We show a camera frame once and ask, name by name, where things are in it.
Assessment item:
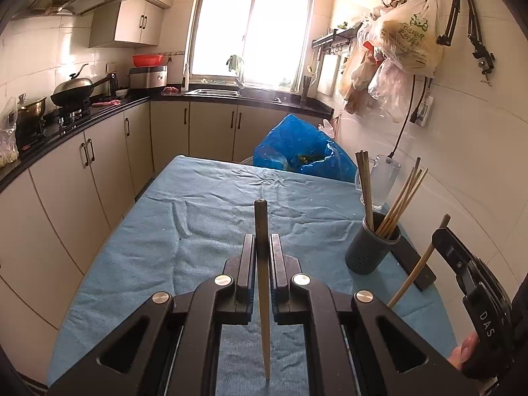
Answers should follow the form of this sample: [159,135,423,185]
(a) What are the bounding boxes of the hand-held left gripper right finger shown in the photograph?
[270,234,475,396]

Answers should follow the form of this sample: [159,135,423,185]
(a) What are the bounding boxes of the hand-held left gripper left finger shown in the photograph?
[47,234,255,396]

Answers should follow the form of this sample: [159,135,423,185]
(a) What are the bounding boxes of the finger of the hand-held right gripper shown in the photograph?
[431,228,479,293]

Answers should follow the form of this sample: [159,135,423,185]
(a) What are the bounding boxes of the light wooden chopstick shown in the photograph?
[387,214,451,308]
[253,199,273,380]
[379,168,416,236]
[388,168,430,239]
[376,157,421,235]
[384,169,423,237]

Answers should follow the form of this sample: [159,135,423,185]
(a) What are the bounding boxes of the dark grey utensil holder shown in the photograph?
[345,213,402,275]

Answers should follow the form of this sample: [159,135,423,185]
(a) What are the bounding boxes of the dark wooden chopstick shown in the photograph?
[355,151,371,232]
[362,151,375,232]

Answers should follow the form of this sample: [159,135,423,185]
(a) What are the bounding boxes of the person's right hand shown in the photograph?
[449,332,480,370]

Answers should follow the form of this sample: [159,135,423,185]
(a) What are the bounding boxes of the black smartphone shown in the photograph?
[390,237,437,291]

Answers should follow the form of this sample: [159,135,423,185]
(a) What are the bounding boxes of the blue tablecloth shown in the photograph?
[46,154,458,396]

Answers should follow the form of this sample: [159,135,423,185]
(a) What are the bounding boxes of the clear glass measuring jug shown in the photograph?
[355,154,402,211]

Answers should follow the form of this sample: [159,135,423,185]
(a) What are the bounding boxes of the blue plastic bag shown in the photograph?
[253,113,357,183]

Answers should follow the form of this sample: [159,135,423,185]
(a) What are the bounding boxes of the black power plug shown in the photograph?
[408,76,418,124]

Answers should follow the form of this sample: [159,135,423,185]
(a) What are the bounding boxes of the white tag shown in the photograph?
[416,95,436,126]

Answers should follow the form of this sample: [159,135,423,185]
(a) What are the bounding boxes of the cream base cabinets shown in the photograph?
[0,101,335,380]

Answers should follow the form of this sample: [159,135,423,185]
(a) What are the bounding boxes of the kitchen sink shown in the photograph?
[185,88,242,97]

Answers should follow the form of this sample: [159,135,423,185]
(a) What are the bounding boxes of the clear plastic bag brown contents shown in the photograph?
[336,45,386,114]

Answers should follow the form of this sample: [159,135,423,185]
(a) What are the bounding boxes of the white cutting board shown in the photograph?
[317,51,342,96]

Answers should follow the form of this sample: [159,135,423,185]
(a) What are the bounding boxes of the black kitchen countertop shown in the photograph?
[0,86,335,192]

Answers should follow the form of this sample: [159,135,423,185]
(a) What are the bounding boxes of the steel rice cooker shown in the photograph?
[129,65,169,90]

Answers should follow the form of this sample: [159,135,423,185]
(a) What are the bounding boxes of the yellow plastic bag green print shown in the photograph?
[363,0,446,79]

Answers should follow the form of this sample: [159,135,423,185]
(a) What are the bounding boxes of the red plastic basin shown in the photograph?
[132,53,164,68]

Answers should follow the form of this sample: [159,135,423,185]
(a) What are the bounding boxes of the gas stove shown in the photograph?
[41,105,93,126]

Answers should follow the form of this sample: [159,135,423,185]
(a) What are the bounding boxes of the kitchen window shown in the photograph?
[185,0,326,91]

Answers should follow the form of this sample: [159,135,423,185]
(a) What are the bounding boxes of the black wok with lid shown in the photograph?
[50,63,118,108]

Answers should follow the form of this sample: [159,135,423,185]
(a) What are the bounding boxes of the steel cooking pot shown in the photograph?
[14,94,47,130]

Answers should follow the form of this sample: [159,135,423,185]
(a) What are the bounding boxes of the black cable with plug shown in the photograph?
[387,76,430,161]

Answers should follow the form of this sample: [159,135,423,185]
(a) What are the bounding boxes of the black wall shelf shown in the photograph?
[311,27,364,56]

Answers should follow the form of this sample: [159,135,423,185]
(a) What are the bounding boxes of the small cream wall cabinet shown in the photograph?
[88,0,165,49]

